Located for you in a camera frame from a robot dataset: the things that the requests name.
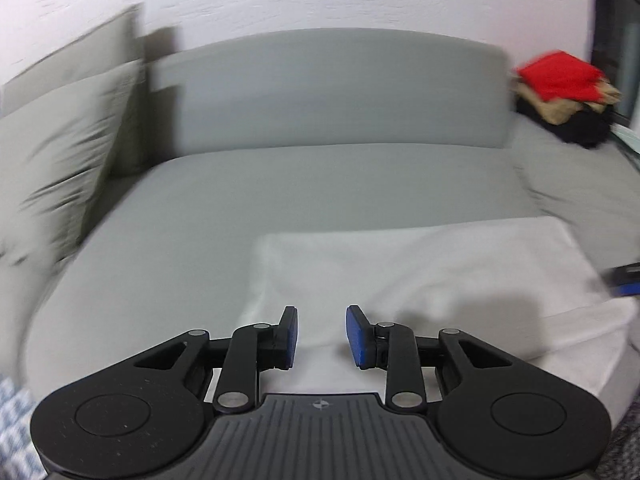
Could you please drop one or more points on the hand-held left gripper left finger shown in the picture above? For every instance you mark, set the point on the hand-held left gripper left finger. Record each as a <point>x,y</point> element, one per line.
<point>289,337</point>

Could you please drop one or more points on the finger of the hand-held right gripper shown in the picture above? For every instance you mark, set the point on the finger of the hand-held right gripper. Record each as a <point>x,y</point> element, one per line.
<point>627,286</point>

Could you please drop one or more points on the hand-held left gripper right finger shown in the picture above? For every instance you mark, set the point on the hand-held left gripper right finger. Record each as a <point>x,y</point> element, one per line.
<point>356,337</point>

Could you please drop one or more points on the white hoodie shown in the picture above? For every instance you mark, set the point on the white hoodie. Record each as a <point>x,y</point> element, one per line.
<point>425,270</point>

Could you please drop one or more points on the pale green paper sheet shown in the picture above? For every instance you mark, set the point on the pale green paper sheet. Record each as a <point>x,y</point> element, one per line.
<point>631,139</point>

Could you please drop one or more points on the grey sofa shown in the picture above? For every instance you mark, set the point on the grey sofa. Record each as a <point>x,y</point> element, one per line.
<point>300,185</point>

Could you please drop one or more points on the black folded garment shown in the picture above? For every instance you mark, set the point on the black folded garment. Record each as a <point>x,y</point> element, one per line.
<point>585,132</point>

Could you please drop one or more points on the tan folded garment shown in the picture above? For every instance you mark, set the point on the tan folded garment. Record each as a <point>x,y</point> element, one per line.
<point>560,110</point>

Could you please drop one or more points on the red folded garment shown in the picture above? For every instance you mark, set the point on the red folded garment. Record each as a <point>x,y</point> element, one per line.
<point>555,77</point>

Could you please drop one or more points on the dark window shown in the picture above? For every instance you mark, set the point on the dark window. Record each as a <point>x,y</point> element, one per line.
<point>617,35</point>

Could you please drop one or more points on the grey throw pillow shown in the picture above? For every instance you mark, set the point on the grey throw pillow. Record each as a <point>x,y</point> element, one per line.
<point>55,160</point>
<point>100,45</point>

